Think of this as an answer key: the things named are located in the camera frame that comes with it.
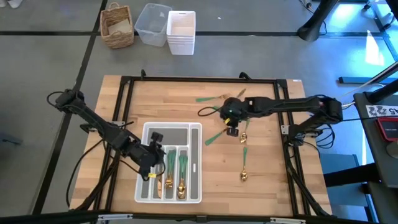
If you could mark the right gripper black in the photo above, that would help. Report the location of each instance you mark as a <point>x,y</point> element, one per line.
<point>236,109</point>

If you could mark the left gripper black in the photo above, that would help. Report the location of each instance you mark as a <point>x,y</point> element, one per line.
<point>147,160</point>

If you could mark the white cutlery tray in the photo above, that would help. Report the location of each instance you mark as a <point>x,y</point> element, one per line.
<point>177,136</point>

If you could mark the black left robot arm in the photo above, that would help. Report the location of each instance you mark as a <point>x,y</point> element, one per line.
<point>102,124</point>

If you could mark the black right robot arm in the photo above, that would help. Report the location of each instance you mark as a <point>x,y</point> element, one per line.
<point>286,105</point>

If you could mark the white mounting plate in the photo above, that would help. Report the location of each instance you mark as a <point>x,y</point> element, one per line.
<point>284,129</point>
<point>118,123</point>

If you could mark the black table clamp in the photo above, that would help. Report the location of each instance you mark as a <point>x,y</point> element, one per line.
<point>143,74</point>
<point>245,75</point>

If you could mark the white plastic storage bin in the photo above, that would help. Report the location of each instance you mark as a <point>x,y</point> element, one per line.
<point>181,43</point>

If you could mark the woven wicker basket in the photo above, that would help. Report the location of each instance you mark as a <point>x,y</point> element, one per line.
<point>119,42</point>

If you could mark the clear plastic bin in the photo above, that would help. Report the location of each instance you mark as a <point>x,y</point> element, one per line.
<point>152,26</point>

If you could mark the beige paper sheet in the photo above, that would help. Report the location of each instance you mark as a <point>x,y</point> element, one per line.
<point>119,27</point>

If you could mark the black desk crossbar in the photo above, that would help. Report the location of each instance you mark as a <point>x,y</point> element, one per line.
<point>351,175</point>

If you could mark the dark blue box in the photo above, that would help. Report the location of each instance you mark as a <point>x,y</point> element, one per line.
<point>342,196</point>

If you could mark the black stand leg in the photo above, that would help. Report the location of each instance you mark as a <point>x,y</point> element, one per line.
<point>314,28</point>

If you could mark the black aluminium crossbar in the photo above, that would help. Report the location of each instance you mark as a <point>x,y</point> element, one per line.
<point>46,217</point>

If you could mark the black desk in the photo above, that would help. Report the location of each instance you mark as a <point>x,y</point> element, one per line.
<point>373,149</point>

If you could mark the white printed paper label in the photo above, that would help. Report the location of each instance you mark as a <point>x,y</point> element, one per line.
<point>381,111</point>

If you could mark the red and black device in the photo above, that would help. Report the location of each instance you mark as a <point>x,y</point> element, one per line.
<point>388,129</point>

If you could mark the grey round object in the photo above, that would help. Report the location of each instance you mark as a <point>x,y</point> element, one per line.
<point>394,150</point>

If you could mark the person's foot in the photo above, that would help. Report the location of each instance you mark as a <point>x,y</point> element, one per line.
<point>15,3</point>

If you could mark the black aluminium table frame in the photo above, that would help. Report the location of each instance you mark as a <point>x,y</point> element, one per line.
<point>202,79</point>

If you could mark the silver frame bracket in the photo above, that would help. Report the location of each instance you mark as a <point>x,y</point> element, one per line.
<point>287,221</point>
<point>115,217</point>

